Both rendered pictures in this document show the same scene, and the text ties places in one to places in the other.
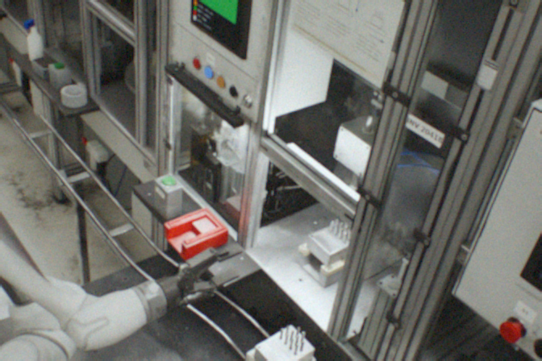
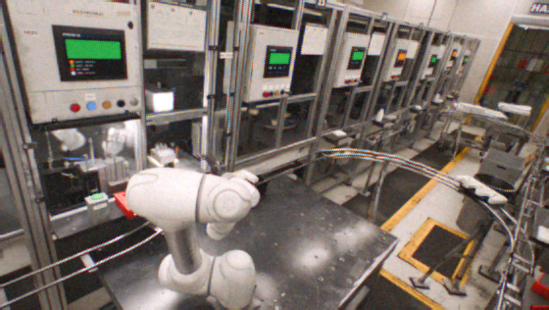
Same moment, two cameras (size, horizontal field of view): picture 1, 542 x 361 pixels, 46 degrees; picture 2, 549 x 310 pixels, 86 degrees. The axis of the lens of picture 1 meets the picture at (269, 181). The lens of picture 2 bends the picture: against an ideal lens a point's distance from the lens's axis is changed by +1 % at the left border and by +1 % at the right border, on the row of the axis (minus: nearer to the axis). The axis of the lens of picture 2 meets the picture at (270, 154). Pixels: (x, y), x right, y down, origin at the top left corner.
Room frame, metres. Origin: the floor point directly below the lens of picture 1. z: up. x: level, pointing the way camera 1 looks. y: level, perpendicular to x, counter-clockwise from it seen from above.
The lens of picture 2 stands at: (0.97, 1.46, 1.86)
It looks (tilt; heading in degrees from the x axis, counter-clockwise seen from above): 25 degrees down; 263
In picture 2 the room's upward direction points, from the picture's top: 9 degrees clockwise
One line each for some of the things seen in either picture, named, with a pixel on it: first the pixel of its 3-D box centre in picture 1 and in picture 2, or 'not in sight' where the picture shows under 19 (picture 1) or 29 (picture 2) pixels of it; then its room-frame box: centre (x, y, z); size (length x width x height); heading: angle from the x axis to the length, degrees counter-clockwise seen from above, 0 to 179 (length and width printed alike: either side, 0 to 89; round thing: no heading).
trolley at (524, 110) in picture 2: not in sight; (505, 127); (-4.45, -4.03, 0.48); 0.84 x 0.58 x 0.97; 51
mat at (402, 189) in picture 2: not in sight; (434, 161); (-2.42, -2.95, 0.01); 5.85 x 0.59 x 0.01; 43
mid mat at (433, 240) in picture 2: not in sight; (441, 248); (-1.15, -0.71, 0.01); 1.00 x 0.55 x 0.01; 43
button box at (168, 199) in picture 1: (170, 195); (97, 207); (1.58, 0.31, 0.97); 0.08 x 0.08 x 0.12; 43
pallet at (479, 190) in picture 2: not in sight; (476, 190); (-0.95, -0.44, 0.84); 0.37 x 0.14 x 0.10; 101
